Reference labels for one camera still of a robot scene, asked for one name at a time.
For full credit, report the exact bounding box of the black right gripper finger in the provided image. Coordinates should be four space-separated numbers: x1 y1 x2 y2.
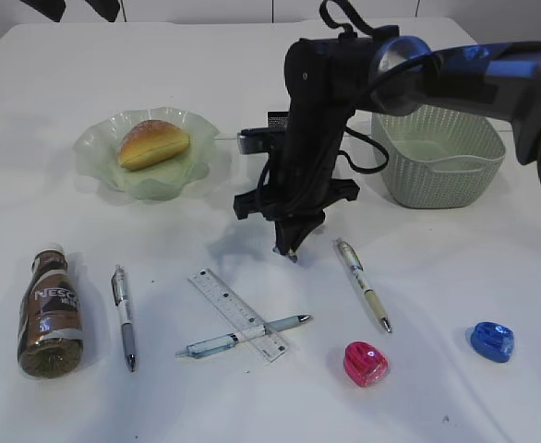
273 221 298 258
288 214 325 263

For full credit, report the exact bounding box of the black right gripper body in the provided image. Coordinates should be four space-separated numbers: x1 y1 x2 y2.
234 38 379 222

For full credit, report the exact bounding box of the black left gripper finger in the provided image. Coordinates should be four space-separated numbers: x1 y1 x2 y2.
21 0 66 22
86 0 121 22

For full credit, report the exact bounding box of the sugared bread roll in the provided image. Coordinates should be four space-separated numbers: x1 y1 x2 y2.
117 119 190 171

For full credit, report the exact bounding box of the brown Nescafe coffee bottle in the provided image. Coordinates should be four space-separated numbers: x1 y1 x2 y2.
17 243 83 378

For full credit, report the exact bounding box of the blue black right robot arm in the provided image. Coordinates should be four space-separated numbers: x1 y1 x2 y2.
233 1 541 258

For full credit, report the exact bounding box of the beige white ballpoint pen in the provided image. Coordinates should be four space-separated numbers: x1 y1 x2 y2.
335 238 392 333

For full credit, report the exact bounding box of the black mesh pen holder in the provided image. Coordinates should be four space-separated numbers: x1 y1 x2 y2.
267 111 289 128

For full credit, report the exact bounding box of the green woven plastic basket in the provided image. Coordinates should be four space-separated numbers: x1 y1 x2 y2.
371 105 506 210

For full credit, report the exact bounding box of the blue clear ballpoint pen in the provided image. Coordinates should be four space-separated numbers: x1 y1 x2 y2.
175 315 312 359

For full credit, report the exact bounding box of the pink translucent sharpener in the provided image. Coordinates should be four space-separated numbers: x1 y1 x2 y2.
343 341 389 388

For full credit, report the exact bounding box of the green wavy glass plate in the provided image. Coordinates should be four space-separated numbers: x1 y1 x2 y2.
73 107 220 200

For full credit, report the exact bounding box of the grey white ballpoint pen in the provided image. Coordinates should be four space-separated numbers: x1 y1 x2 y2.
111 265 138 373

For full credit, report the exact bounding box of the blue translucent sharpener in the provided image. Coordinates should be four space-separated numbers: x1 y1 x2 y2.
470 321 515 363

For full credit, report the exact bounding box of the clear plastic ruler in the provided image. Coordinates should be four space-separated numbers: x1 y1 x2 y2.
188 269 289 363

